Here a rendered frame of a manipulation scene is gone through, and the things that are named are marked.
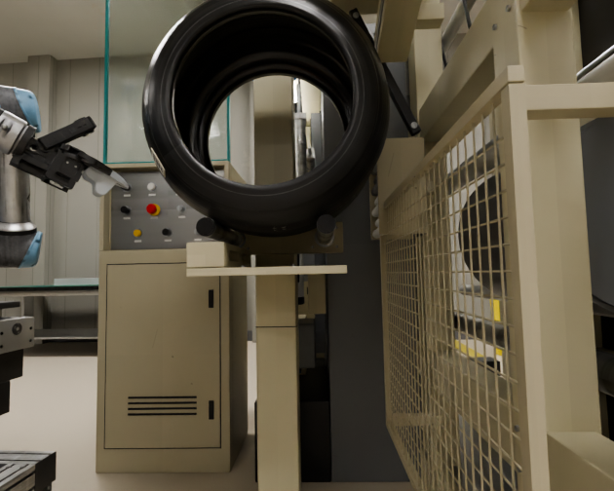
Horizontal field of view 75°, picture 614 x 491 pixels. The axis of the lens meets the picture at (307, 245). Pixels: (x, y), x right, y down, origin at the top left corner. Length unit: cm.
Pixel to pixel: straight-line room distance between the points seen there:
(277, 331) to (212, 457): 72
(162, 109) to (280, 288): 63
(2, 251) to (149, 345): 64
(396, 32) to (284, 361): 104
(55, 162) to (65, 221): 497
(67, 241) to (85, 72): 220
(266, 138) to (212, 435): 117
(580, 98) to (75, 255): 560
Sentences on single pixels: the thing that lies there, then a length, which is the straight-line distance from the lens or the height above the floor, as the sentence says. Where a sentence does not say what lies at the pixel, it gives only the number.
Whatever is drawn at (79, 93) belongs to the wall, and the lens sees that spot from 626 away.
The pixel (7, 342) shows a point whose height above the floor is 61.
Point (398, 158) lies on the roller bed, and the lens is 128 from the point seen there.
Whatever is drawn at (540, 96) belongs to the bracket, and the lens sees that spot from 52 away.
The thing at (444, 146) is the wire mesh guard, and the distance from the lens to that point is 68.
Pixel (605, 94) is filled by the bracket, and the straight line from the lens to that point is 55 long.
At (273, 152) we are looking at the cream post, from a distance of 134.
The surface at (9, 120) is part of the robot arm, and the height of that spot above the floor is 109.
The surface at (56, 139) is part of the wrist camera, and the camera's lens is 97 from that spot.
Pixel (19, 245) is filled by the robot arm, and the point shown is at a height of 89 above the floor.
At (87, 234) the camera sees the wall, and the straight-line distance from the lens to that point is 573.
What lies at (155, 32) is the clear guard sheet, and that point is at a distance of 209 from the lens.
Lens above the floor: 79
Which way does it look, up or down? 4 degrees up
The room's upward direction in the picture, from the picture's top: 1 degrees counter-clockwise
